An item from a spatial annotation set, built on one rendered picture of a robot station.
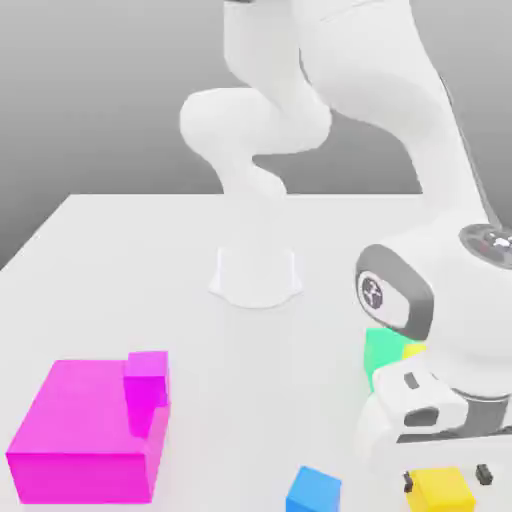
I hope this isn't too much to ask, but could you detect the small magenta cube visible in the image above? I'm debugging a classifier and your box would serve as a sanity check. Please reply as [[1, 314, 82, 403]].
[[122, 350, 170, 440]]

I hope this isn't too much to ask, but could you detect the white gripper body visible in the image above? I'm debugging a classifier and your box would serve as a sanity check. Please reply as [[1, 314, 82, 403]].
[[354, 394, 512, 478]]

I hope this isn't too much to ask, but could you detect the small blue cube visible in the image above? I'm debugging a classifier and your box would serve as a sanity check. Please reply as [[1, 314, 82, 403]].
[[285, 465, 343, 512]]

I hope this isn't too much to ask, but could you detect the large magenta box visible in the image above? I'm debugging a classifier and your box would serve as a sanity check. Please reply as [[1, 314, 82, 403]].
[[5, 358, 173, 506]]

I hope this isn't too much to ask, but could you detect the small green cube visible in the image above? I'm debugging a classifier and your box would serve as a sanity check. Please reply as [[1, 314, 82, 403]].
[[362, 327, 414, 394]]

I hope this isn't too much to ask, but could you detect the small yellow cube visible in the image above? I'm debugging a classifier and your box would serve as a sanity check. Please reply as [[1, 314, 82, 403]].
[[406, 466, 478, 512], [401, 342, 428, 362]]

